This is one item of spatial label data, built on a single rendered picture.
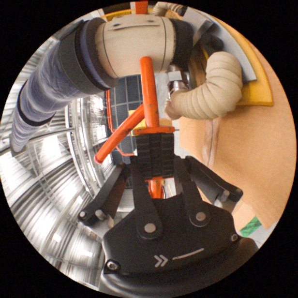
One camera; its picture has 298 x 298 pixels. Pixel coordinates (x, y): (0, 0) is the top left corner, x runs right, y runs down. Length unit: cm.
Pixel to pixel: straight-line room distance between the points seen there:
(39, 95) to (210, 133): 41
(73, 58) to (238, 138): 27
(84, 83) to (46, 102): 14
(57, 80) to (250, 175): 34
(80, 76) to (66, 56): 5
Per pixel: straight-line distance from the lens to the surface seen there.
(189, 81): 19
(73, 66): 17
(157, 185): 17
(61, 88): 22
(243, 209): 87
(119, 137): 15
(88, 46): 17
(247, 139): 15
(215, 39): 17
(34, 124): 42
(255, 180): 15
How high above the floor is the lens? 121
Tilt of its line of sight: level
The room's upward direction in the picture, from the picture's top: 96 degrees counter-clockwise
